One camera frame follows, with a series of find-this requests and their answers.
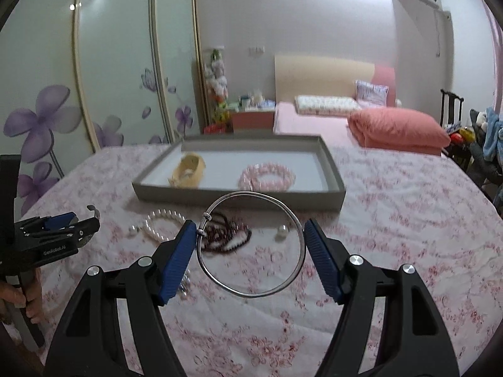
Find pink bead bracelet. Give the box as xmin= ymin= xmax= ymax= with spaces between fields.
xmin=238 ymin=163 xmax=296 ymax=191

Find grey fabric chair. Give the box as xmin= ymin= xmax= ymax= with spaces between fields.
xmin=469 ymin=110 xmax=503 ymax=197

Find silver bangle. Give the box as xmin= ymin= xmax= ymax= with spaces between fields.
xmin=195 ymin=191 xmax=306 ymax=297

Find light blue garment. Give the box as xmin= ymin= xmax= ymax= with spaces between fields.
xmin=483 ymin=108 xmax=503 ymax=161

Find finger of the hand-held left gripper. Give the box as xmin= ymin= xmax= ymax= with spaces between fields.
xmin=24 ymin=205 xmax=101 ymax=249
xmin=18 ymin=212 xmax=78 ymax=233

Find dark wooden chair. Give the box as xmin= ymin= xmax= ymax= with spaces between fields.
xmin=440 ymin=88 xmax=472 ymax=169

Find silver earrings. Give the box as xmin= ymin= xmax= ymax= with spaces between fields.
xmin=179 ymin=269 xmax=193 ymax=297

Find beige wide bracelet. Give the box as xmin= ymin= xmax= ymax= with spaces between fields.
xmin=168 ymin=152 xmax=207 ymax=189

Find pink curtain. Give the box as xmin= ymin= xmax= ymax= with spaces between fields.
xmin=481 ymin=0 xmax=503 ymax=114

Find beige pink headboard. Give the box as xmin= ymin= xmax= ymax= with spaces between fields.
xmin=274 ymin=54 xmax=397 ymax=107

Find white pearl bracelet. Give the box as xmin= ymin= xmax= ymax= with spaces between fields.
xmin=143 ymin=209 xmax=187 ymax=244

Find grey jewelry tray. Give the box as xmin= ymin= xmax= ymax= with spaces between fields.
xmin=131 ymin=134 xmax=346 ymax=210

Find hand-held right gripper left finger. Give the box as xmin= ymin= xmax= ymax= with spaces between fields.
xmin=43 ymin=222 xmax=197 ymax=377

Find flower print sliding wardrobe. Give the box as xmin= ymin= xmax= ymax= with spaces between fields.
xmin=0 ymin=0 xmax=209 ymax=189

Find dark red bead bracelet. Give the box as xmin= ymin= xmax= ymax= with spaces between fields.
xmin=200 ymin=212 xmax=252 ymax=254

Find pink floral bedspread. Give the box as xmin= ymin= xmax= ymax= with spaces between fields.
xmin=12 ymin=143 xmax=503 ymax=377

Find colourful plush toy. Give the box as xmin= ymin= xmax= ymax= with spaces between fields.
xmin=446 ymin=123 xmax=476 ymax=144

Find folded pink quilt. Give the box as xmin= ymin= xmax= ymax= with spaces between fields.
xmin=348 ymin=109 xmax=452 ymax=156

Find pink bed mattress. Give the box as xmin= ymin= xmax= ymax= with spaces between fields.
xmin=273 ymin=101 xmax=452 ymax=156

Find pink beige nightstand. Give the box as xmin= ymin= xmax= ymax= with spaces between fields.
xmin=230 ymin=108 xmax=276 ymax=132

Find white patterned pillow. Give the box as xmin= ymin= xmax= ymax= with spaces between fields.
xmin=295 ymin=95 xmax=361 ymax=116

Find person's left hand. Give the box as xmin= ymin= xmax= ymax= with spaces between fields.
xmin=0 ymin=271 xmax=44 ymax=325

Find white air conditioner pipe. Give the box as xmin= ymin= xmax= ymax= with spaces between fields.
xmin=432 ymin=8 xmax=452 ymax=59

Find hanging plush toy bunch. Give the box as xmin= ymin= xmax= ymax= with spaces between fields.
xmin=204 ymin=49 xmax=229 ymax=122

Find purple patterned pillow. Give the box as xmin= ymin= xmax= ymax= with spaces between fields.
xmin=355 ymin=79 xmax=390 ymax=107

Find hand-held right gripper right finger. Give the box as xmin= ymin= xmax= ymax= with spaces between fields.
xmin=302 ymin=219 xmax=460 ymax=377

